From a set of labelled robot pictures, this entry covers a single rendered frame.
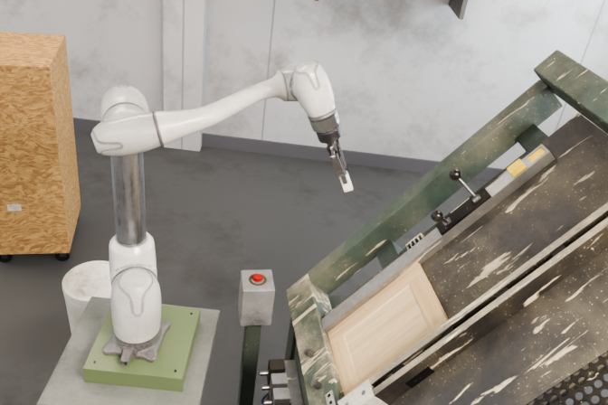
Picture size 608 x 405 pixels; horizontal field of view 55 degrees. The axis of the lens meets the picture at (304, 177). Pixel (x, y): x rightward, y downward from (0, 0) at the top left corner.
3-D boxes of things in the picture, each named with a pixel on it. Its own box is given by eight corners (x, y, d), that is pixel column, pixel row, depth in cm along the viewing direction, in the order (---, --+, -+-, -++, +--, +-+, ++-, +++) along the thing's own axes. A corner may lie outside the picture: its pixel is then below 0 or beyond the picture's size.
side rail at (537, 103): (325, 285, 232) (307, 271, 227) (554, 98, 204) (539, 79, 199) (328, 296, 227) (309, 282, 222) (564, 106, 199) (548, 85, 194)
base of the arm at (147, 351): (96, 363, 190) (95, 351, 187) (121, 315, 209) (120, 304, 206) (151, 372, 189) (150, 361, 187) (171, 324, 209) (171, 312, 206)
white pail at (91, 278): (81, 307, 320) (74, 240, 296) (136, 314, 321) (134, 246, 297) (59, 352, 293) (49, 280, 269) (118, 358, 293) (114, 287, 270)
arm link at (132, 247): (111, 305, 203) (109, 265, 221) (158, 299, 208) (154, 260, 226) (95, 103, 163) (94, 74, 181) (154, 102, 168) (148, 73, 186)
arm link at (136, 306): (112, 347, 189) (109, 297, 178) (111, 308, 204) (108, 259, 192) (164, 341, 194) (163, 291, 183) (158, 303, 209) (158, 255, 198)
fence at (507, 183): (327, 324, 209) (320, 319, 207) (547, 151, 184) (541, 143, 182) (330, 334, 204) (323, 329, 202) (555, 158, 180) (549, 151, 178)
